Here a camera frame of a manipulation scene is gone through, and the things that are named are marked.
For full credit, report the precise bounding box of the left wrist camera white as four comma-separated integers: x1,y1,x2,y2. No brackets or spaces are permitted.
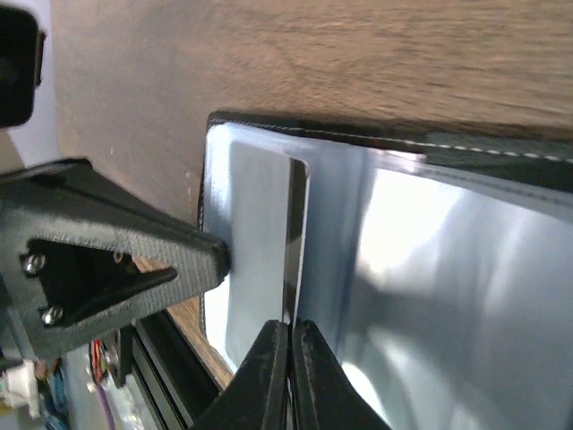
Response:
0,4,46,129

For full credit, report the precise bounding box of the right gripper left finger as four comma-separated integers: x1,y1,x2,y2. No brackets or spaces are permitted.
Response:
192,320,289,430

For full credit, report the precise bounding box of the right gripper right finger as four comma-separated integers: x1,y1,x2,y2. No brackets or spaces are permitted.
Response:
290,320,389,429

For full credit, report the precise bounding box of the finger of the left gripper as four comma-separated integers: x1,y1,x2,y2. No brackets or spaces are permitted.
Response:
1,159,229,360

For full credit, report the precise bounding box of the black card holder wallet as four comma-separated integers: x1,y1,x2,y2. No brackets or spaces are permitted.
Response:
198,111,572,429

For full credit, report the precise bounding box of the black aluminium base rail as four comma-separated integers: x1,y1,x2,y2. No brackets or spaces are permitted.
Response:
131,311,220,429

